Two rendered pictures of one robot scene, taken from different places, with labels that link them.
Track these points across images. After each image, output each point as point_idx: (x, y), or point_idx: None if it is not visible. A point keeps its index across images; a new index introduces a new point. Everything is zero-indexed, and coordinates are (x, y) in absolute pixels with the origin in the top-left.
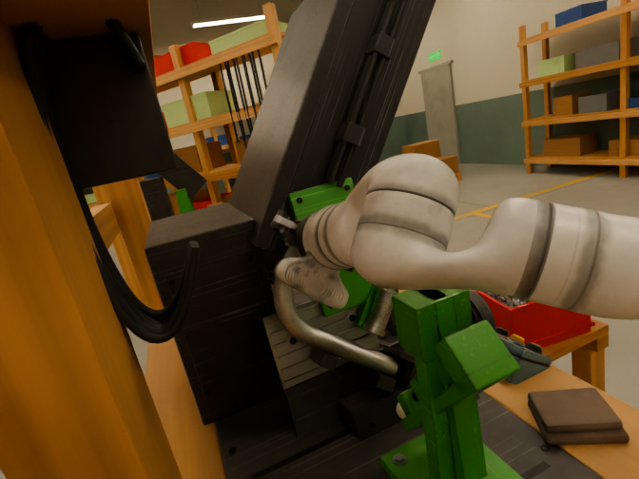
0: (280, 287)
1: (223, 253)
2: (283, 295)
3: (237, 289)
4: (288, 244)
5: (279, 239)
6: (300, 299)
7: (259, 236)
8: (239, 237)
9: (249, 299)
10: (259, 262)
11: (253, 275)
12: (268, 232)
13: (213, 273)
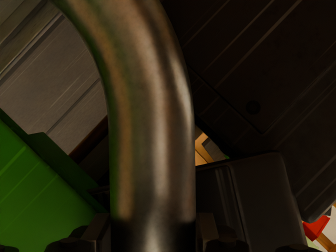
0: (148, 33)
1: (335, 82)
2: (119, 7)
3: (236, 8)
4: (211, 226)
5: (216, 211)
6: (53, 107)
7: (283, 186)
8: (321, 149)
9: (185, 0)
10: (219, 110)
11: (215, 68)
12: (260, 214)
13: (330, 13)
